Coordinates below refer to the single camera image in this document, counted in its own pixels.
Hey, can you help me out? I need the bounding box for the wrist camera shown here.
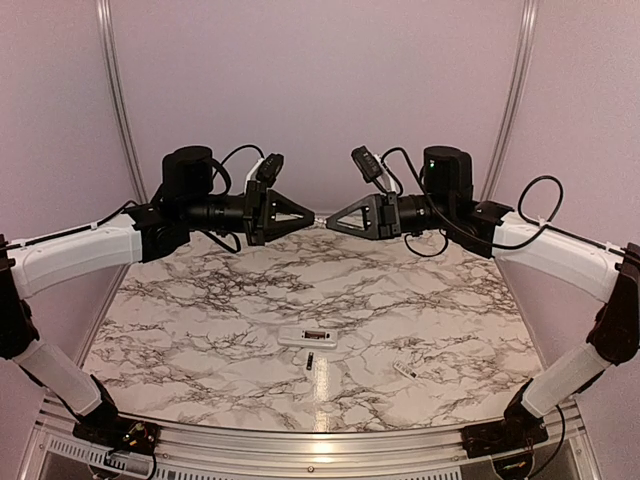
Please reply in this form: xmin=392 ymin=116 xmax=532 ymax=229
xmin=245 ymin=153 xmax=284 ymax=189
xmin=351 ymin=146 xmax=404 ymax=196

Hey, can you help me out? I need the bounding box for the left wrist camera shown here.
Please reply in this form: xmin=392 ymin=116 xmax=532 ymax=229
xmin=245 ymin=153 xmax=284 ymax=189

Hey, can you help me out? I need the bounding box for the front aluminium frame rail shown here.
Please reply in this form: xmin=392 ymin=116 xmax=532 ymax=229
xmin=29 ymin=399 xmax=601 ymax=480

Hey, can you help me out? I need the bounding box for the left aluminium frame post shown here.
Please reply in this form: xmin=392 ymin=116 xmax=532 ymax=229
xmin=95 ymin=0 xmax=149 ymax=203

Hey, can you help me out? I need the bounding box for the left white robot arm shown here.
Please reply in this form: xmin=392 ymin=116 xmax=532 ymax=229
xmin=1 ymin=145 xmax=315 ymax=445

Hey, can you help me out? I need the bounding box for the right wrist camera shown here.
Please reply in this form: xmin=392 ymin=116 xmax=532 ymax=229
xmin=351 ymin=146 xmax=404 ymax=196

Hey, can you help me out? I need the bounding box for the black AAA battery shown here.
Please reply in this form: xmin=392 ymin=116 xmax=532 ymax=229
xmin=305 ymin=352 xmax=314 ymax=371

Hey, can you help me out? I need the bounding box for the white remote control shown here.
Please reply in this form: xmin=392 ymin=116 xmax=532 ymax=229
xmin=277 ymin=327 xmax=338 ymax=350

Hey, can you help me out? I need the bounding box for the white battery cover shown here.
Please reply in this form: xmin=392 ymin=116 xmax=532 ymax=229
xmin=393 ymin=361 xmax=418 ymax=380

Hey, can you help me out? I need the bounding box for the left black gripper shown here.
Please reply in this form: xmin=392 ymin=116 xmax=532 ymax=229
xmin=182 ymin=179 xmax=316 ymax=246

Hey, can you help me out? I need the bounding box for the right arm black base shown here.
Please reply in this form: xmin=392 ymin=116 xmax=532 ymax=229
xmin=461 ymin=381 xmax=549 ymax=458

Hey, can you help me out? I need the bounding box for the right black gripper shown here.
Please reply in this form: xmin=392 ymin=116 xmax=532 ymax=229
xmin=325 ymin=191 xmax=453 ymax=240

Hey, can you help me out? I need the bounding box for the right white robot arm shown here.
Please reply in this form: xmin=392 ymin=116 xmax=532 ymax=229
xmin=326 ymin=146 xmax=639 ymax=448

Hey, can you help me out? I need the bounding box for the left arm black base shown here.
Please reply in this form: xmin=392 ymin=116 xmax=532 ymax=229
xmin=73 ymin=377 xmax=160 ymax=455

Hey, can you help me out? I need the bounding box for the right aluminium frame post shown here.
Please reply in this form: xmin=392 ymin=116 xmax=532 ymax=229
xmin=481 ymin=0 xmax=540 ymax=200

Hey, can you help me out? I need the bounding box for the aluminium frame post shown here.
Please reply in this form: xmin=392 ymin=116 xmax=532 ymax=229
xmin=95 ymin=0 xmax=149 ymax=203
xmin=481 ymin=0 xmax=540 ymax=200

